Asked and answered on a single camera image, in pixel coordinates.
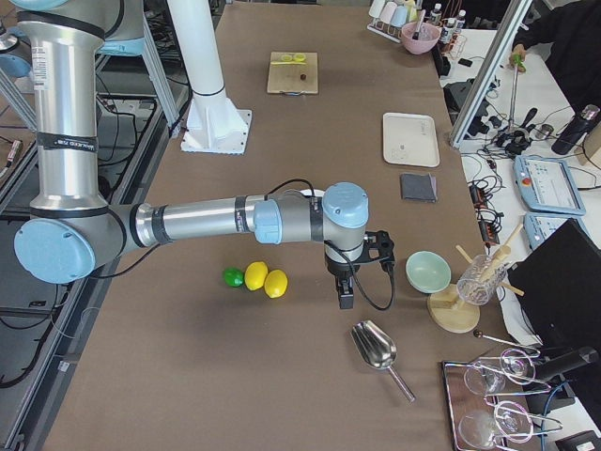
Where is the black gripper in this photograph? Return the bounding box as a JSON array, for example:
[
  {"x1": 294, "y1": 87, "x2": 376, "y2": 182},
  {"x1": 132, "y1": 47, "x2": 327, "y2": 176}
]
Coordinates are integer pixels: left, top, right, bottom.
[{"x1": 324, "y1": 243, "x2": 364, "y2": 309}]

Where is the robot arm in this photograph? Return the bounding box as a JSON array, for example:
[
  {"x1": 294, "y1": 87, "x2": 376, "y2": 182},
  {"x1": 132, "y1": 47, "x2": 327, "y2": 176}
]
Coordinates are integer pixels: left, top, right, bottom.
[{"x1": 13, "y1": 1, "x2": 368, "y2": 309}]

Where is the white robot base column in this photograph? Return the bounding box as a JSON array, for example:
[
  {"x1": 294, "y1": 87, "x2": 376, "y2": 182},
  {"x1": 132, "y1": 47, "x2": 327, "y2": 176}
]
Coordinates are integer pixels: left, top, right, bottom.
[{"x1": 168, "y1": 0, "x2": 252, "y2": 155}]

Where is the cream rabbit tray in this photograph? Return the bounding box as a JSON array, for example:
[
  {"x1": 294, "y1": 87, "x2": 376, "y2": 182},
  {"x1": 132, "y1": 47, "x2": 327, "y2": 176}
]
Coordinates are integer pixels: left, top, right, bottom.
[{"x1": 382, "y1": 112, "x2": 440, "y2": 167}]

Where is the mirrored glass tray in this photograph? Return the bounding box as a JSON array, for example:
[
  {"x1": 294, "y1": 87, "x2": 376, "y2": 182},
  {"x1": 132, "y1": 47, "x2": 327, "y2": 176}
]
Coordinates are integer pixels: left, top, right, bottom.
[{"x1": 442, "y1": 362, "x2": 562, "y2": 450}]

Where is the yellow lemon right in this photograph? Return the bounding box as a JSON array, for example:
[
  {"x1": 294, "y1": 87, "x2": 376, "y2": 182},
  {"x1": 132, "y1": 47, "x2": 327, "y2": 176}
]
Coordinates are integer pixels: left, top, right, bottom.
[{"x1": 264, "y1": 270, "x2": 288, "y2": 299}]

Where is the yellow lemon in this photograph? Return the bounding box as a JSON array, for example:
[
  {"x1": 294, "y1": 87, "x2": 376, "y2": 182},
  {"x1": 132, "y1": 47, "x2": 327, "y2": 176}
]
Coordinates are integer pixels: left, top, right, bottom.
[
  {"x1": 244, "y1": 261, "x2": 269, "y2": 291},
  {"x1": 264, "y1": 270, "x2": 288, "y2": 299}
]

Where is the metal scoop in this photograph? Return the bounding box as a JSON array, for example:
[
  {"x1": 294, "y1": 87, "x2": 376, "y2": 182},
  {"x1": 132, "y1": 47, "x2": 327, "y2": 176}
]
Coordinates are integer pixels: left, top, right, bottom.
[{"x1": 351, "y1": 319, "x2": 416, "y2": 403}]

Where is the mint green bowl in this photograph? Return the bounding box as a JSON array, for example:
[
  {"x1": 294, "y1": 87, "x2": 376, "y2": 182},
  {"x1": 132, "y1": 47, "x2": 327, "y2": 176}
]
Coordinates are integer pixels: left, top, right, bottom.
[{"x1": 406, "y1": 251, "x2": 452, "y2": 294}]

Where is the yellow lemon left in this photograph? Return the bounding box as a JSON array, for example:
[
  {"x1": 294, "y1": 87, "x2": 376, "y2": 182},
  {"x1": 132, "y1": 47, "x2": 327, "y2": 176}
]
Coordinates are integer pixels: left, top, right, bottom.
[{"x1": 244, "y1": 261, "x2": 269, "y2": 291}]

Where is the wooden cup stand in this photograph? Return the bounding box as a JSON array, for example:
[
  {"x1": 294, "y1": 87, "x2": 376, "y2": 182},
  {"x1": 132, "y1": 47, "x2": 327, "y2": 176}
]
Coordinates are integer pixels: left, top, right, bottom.
[{"x1": 427, "y1": 224, "x2": 524, "y2": 334}]

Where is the green lime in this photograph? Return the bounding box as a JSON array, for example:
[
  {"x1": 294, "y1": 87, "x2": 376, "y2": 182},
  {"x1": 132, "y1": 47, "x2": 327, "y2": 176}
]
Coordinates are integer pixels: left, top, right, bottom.
[{"x1": 222, "y1": 267, "x2": 244, "y2": 288}]

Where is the clear textured glass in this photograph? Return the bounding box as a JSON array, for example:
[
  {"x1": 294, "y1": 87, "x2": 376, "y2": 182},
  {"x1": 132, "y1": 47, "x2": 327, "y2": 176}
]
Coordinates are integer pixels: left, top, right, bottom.
[{"x1": 456, "y1": 255, "x2": 506, "y2": 305}]

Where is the long bar spoon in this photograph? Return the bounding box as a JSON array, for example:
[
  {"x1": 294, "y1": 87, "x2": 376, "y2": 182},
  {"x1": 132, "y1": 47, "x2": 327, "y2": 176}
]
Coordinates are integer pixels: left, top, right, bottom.
[{"x1": 472, "y1": 329, "x2": 537, "y2": 351}]

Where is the wine glass upper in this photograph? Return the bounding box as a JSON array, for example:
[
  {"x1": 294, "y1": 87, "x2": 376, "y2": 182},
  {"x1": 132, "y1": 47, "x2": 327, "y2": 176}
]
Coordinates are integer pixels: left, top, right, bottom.
[{"x1": 464, "y1": 348, "x2": 535, "y2": 397}]

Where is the wine glass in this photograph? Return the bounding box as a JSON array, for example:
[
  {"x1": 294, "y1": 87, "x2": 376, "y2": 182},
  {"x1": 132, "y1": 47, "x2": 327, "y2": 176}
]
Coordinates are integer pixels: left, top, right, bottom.
[
  {"x1": 458, "y1": 401, "x2": 533, "y2": 450},
  {"x1": 464, "y1": 348, "x2": 535, "y2": 397}
]

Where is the blue teach pendant lower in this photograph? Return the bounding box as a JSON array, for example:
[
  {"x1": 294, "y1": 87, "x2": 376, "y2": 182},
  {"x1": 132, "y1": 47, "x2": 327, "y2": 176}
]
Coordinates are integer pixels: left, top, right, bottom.
[{"x1": 523, "y1": 212, "x2": 571, "y2": 250}]

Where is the blue teach pendant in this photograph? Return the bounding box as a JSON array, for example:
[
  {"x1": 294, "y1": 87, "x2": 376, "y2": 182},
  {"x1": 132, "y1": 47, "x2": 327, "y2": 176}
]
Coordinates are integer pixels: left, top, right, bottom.
[
  {"x1": 514, "y1": 155, "x2": 586, "y2": 216},
  {"x1": 523, "y1": 212, "x2": 571, "y2": 250}
]

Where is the wine glass lower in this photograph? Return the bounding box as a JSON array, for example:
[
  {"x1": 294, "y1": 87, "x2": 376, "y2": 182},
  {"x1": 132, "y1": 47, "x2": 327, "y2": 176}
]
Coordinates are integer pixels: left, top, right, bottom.
[{"x1": 458, "y1": 401, "x2": 533, "y2": 450}]

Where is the wooden cutting board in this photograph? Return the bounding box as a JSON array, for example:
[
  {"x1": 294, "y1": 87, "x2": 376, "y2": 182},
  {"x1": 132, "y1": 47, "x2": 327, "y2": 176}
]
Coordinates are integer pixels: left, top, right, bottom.
[{"x1": 267, "y1": 51, "x2": 318, "y2": 95}]

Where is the black monitor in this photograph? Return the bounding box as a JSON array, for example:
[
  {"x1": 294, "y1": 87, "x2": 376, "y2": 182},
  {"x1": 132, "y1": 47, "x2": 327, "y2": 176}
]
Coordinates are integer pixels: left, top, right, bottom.
[{"x1": 509, "y1": 219, "x2": 600, "y2": 350}]

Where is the blue teach pendant upper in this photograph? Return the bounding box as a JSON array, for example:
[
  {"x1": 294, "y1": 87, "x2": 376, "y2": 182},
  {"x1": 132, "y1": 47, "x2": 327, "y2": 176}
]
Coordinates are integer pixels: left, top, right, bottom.
[{"x1": 514, "y1": 155, "x2": 586, "y2": 216}]

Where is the pink ice bowl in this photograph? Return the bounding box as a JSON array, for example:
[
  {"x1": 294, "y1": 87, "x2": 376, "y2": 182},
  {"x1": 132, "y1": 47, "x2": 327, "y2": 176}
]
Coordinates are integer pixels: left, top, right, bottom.
[{"x1": 401, "y1": 22, "x2": 441, "y2": 54}]

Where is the blue cup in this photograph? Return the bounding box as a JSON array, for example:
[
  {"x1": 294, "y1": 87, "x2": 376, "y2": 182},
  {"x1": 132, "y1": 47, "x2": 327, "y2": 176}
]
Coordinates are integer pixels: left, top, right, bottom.
[{"x1": 391, "y1": 5, "x2": 408, "y2": 28}]

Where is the pink cup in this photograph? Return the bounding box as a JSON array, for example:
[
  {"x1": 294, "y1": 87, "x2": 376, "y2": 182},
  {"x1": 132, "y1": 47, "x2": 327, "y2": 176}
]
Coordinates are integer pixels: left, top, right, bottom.
[{"x1": 379, "y1": 1, "x2": 398, "y2": 24}]

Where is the black thermos bottle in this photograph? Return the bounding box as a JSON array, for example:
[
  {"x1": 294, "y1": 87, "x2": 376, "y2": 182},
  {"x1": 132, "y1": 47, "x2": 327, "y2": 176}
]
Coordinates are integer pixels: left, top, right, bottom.
[{"x1": 551, "y1": 104, "x2": 600, "y2": 155}]

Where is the person in black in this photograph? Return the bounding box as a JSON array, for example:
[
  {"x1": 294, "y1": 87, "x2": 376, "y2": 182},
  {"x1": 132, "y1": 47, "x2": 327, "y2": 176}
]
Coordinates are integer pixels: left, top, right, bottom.
[{"x1": 512, "y1": 0, "x2": 600, "y2": 111}]

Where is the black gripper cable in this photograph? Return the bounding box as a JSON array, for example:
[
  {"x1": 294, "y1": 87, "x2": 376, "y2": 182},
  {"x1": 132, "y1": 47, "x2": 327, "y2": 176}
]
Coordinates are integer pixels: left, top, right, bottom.
[{"x1": 262, "y1": 179, "x2": 396, "y2": 311}]

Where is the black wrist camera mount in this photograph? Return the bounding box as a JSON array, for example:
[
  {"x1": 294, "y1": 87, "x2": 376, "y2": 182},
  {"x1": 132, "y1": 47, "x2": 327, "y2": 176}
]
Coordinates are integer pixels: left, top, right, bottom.
[{"x1": 360, "y1": 230, "x2": 395, "y2": 275}]

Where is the white wire cup rack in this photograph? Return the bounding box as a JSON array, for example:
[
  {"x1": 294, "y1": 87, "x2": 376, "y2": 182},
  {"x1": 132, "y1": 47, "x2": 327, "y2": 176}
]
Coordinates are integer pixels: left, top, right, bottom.
[{"x1": 366, "y1": 17, "x2": 400, "y2": 43}]

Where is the aluminium frame post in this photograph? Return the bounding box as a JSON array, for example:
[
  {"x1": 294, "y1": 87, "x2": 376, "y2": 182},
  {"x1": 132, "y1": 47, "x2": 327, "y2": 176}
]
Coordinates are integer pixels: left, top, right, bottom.
[{"x1": 450, "y1": 0, "x2": 532, "y2": 148}]

